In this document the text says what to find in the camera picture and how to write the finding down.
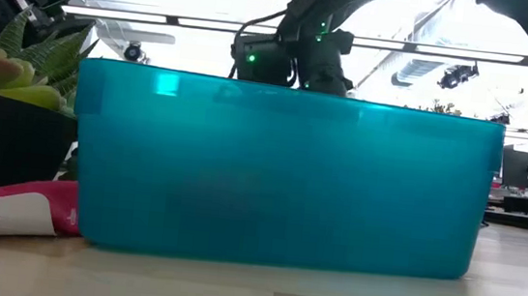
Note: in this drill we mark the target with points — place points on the blue plastic tupperware tub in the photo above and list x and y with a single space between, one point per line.
280 179

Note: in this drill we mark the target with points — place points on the overhead light bar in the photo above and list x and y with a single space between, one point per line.
448 51

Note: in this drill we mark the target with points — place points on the black hanging ceiling device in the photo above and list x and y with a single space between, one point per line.
455 76

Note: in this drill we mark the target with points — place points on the dark office desk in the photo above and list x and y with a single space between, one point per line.
525 205

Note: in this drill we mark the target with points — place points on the red cloth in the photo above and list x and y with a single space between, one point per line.
61 206

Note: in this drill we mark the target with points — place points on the succulent plant in black pot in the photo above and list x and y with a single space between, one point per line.
2 142

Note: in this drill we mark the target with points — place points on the white handwritten paper label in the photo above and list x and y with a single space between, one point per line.
0 215

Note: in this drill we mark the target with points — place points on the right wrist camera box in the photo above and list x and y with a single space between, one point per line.
265 60

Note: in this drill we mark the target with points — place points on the black round ceiling camera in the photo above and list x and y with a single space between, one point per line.
132 51

